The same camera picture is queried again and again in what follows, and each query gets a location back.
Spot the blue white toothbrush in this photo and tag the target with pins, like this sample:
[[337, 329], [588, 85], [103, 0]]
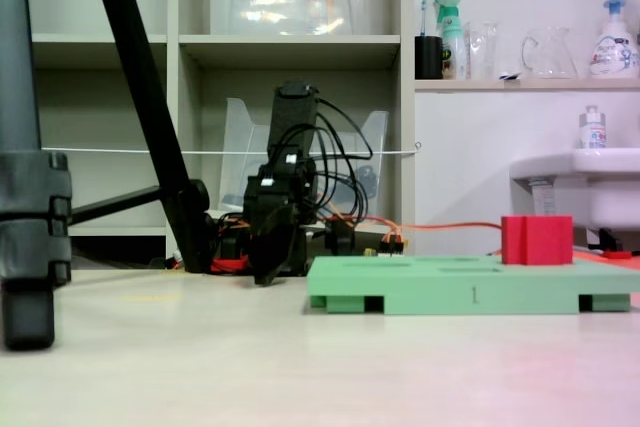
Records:
[[423, 12]]

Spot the clear glass pitcher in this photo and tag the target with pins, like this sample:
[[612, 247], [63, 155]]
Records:
[[555, 57]]

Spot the green shape sorting board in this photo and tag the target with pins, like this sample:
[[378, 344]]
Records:
[[425, 292]]

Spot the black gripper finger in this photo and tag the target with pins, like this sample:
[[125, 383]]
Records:
[[272, 252]]

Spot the black cup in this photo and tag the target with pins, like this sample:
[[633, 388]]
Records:
[[428, 59]]

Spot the small clear sanitizer bottle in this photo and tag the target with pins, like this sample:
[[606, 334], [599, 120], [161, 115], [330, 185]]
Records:
[[592, 132]]

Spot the white sink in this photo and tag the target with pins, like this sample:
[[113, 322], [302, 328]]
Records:
[[610, 187]]

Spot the green spray bottle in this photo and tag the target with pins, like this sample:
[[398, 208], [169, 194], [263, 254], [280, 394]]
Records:
[[452, 52]]

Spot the beige shelf unit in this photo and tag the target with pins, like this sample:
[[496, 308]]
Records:
[[290, 49]]

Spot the dark grey tripod leg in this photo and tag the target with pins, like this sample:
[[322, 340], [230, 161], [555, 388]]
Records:
[[20, 97]]

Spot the clear plastic cup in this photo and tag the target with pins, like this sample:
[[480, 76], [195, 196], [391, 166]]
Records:
[[482, 57]]

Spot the clear plastic tray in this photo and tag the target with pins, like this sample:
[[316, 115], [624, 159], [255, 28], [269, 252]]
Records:
[[240, 147]]

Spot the black tripod leg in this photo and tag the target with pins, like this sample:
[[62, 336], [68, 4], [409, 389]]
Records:
[[140, 72]]

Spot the white pump soap bottle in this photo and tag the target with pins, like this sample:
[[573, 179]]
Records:
[[612, 52]]

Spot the red cross columnar block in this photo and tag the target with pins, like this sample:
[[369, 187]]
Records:
[[537, 242]]

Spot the large orange flat block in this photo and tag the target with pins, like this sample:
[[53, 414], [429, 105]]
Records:
[[627, 263]]

